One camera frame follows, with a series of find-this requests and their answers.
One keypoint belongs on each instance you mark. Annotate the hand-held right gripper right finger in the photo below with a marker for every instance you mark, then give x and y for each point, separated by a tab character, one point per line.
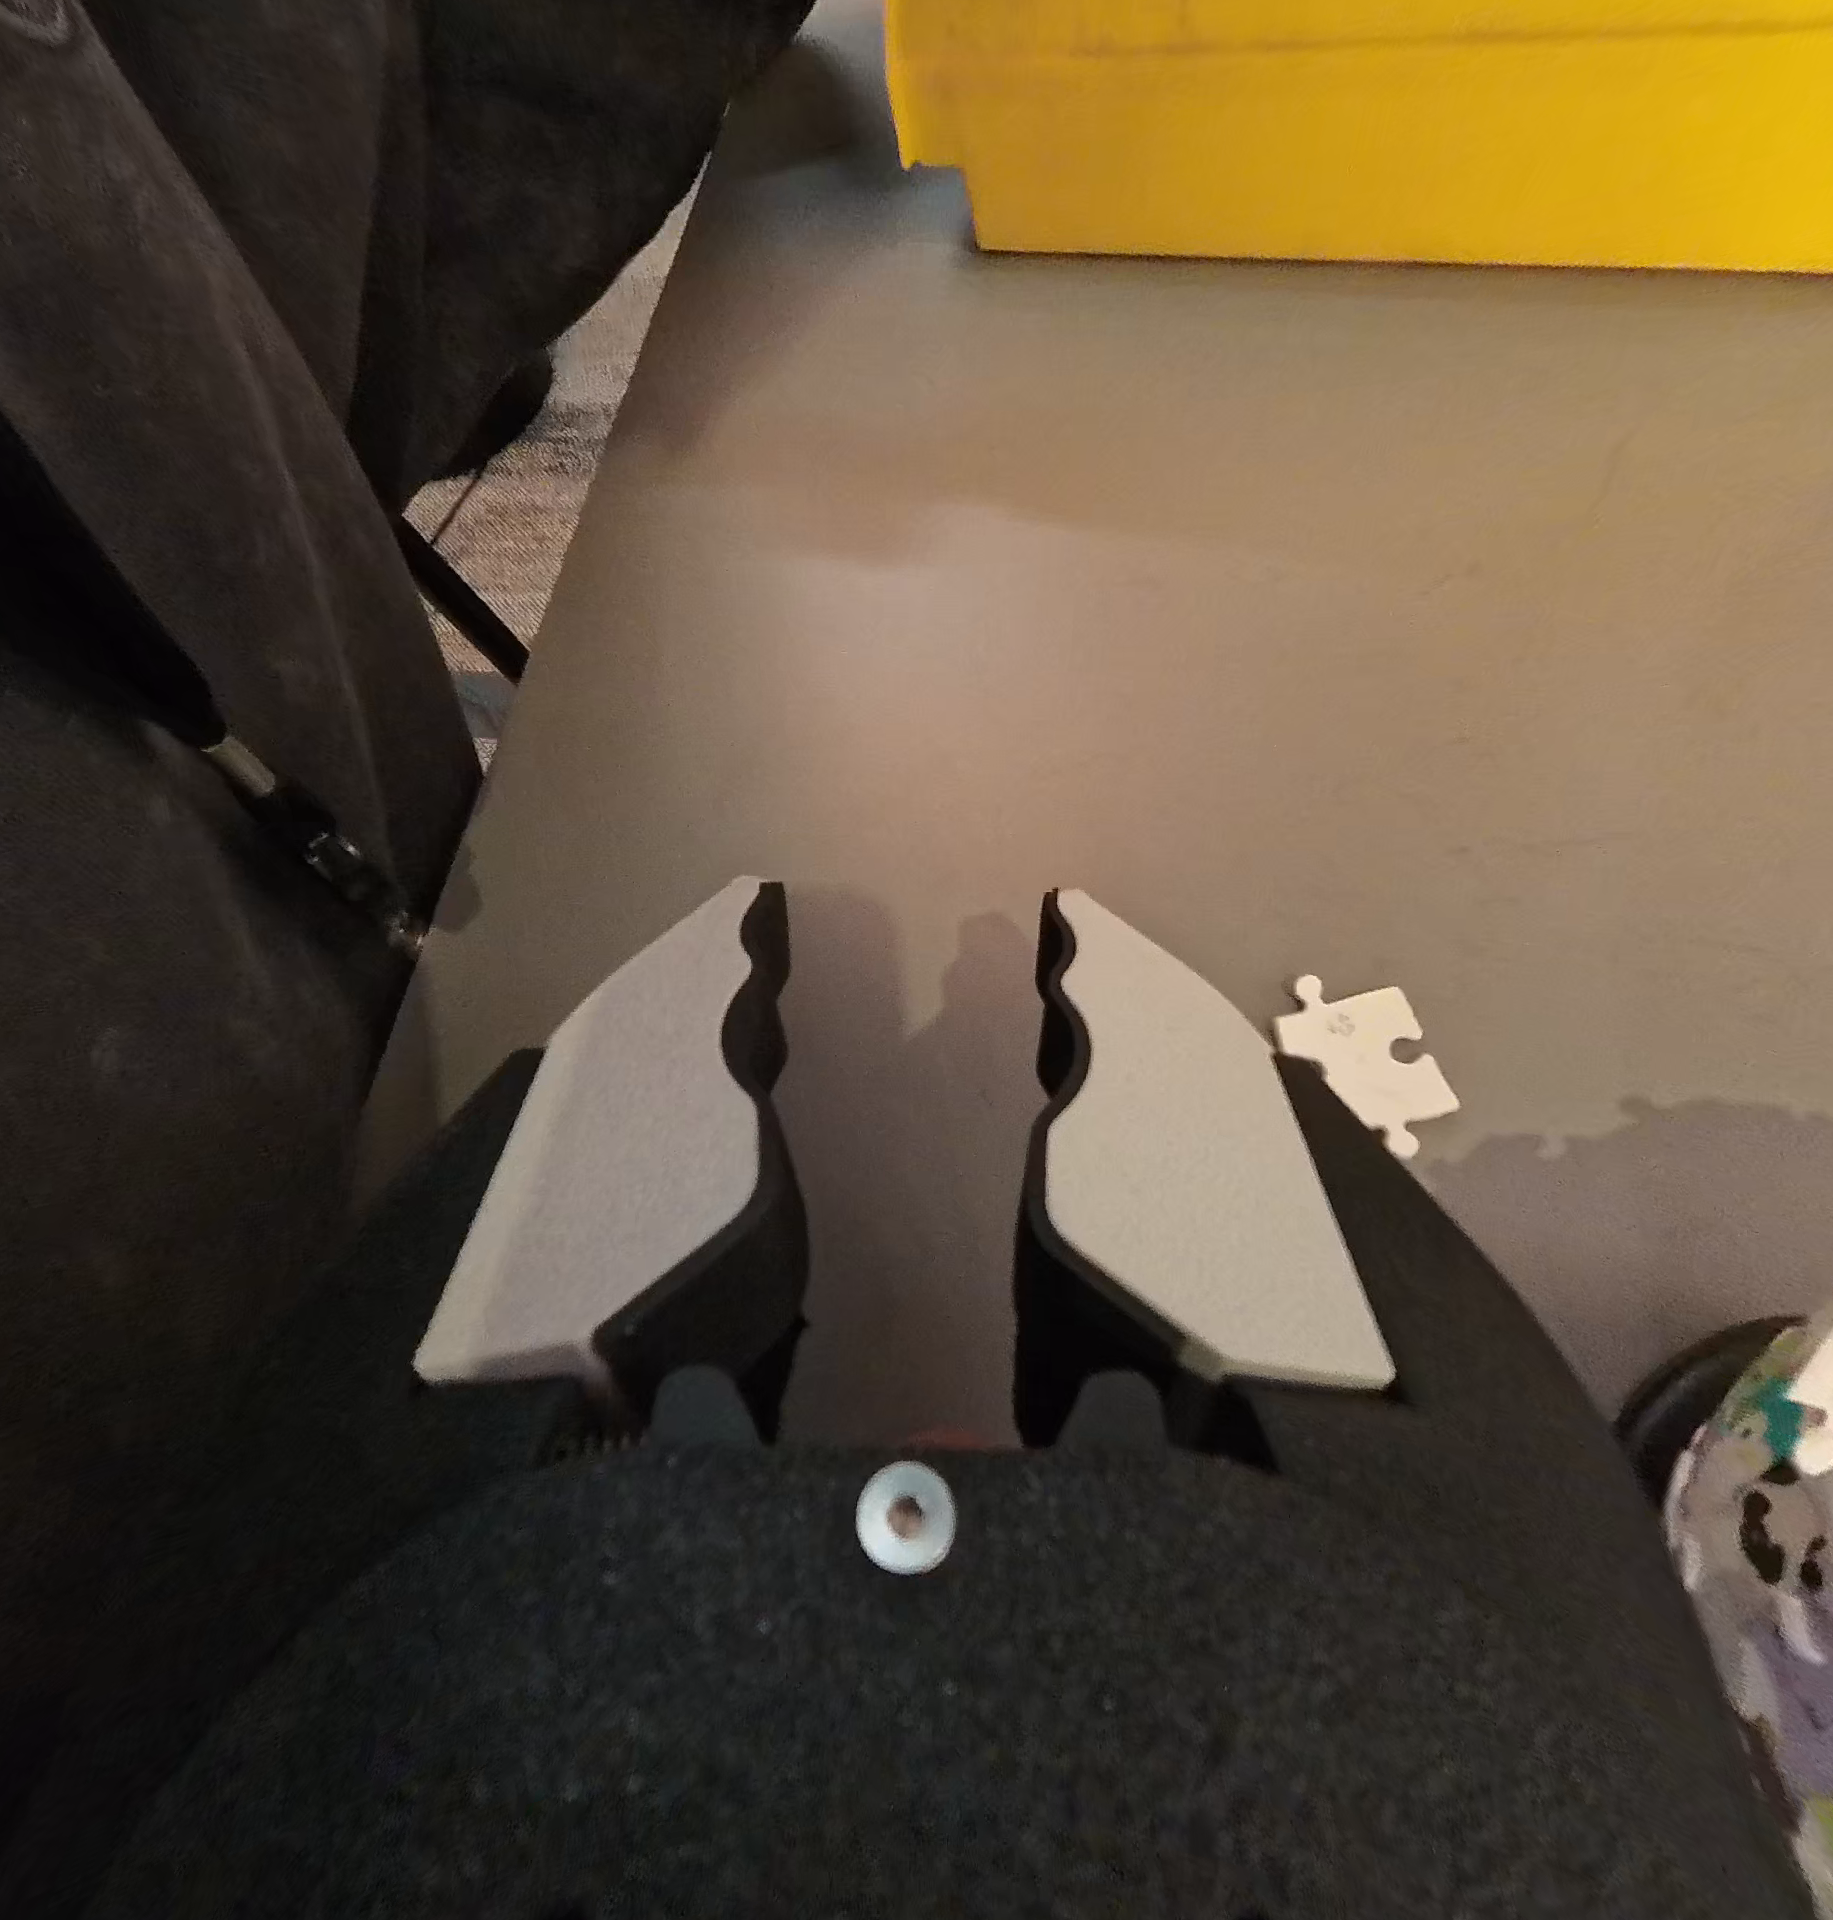
1197	1175

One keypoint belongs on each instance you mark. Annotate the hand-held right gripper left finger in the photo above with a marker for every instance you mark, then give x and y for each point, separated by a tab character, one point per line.
619	1175

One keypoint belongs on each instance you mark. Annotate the partly built white puzzle ball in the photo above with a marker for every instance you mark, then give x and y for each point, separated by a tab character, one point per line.
1785	1622

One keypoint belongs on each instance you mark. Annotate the single white puzzle piece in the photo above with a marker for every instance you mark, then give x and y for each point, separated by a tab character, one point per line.
1363	1050

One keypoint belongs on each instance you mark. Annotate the yellow plastic bin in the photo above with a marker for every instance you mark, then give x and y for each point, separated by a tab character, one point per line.
1396	124

